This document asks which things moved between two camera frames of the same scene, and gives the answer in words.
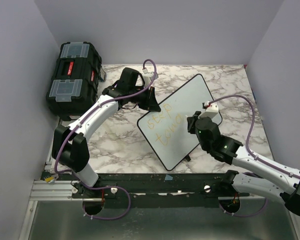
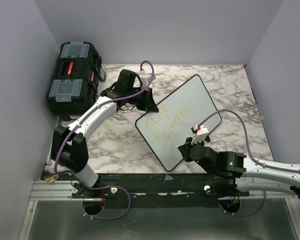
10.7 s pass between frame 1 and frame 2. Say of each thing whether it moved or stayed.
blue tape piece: stayed
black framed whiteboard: stayed
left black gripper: stayed
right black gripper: moved
